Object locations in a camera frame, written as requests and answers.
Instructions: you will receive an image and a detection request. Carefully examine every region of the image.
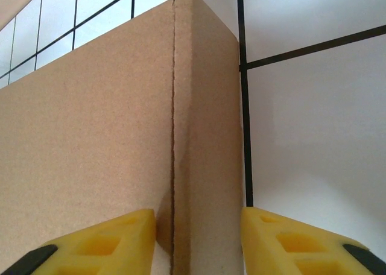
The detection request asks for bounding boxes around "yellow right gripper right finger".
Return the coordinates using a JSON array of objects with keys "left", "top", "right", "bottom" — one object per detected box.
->
[{"left": 241, "top": 207, "right": 386, "bottom": 275}]

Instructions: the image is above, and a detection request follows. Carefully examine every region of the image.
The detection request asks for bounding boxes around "brown cardboard box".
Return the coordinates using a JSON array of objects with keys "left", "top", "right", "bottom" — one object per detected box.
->
[{"left": 0, "top": 0, "right": 245, "bottom": 275}]

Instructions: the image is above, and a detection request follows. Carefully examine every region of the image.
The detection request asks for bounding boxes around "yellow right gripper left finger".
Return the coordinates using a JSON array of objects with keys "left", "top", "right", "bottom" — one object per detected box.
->
[{"left": 0, "top": 208, "right": 157, "bottom": 275}]

